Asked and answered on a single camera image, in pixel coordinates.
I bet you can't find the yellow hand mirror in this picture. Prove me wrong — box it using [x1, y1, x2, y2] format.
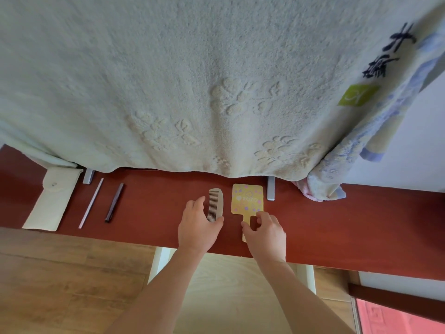
[231, 184, 264, 243]

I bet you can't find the white table leg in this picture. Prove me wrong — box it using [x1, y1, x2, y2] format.
[148, 246, 176, 285]
[296, 263, 317, 295]

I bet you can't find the large pale embossed towel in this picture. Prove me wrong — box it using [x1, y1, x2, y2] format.
[0, 0, 445, 181]

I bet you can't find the person's right forearm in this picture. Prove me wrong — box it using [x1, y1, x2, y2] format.
[252, 254, 357, 334]

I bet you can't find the person's left forearm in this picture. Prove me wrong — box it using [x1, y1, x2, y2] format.
[106, 245, 210, 334]

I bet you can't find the white fabric pouch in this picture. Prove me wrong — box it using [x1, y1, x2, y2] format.
[22, 166, 84, 232]

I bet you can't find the white thin stick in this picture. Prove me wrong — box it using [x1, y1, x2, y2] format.
[79, 178, 104, 229]

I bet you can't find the dark thin stick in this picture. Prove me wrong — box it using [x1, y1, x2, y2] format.
[105, 183, 125, 224]

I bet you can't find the person's right hand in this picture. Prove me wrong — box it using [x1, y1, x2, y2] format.
[241, 211, 287, 263]

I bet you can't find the silver metal comb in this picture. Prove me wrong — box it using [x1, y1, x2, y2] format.
[207, 188, 224, 223]

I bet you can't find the dark wooden bar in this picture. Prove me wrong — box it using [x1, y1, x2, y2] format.
[348, 283, 445, 324]

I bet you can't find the person's left hand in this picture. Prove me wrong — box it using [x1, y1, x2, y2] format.
[178, 196, 225, 254]

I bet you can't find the blue floral print towel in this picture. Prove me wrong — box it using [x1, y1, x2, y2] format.
[307, 26, 445, 203]

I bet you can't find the red patterned mat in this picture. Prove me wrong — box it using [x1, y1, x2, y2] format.
[356, 298, 445, 334]

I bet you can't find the pink cloth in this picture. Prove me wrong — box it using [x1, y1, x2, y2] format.
[293, 180, 314, 199]

